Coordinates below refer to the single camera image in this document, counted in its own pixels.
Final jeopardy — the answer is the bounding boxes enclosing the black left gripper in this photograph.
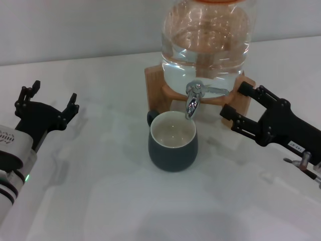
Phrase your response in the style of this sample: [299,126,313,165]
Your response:
[14,80,80,153]

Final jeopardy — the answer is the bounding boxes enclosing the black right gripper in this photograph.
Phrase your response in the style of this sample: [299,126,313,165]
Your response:
[220,81,321,165]

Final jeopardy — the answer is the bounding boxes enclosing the chrome faucet with lever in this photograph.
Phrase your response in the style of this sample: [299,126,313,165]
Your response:
[185,79,230,121]

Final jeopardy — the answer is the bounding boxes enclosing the black ceramic cup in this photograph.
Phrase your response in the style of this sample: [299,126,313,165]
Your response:
[146,110,199,173]

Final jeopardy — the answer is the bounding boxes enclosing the clear glass water jar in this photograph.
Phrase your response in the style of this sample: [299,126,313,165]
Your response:
[160,0,259,97]

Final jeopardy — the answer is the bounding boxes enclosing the wooden jar stand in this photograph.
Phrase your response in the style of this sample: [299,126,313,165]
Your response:
[144,65,256,128]

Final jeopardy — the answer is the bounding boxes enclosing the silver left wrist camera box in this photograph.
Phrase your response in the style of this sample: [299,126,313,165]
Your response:
[0,124,35,176]

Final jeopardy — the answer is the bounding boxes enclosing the silver cable connector plug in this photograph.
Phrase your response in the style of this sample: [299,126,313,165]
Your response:
[282,151,321,189]

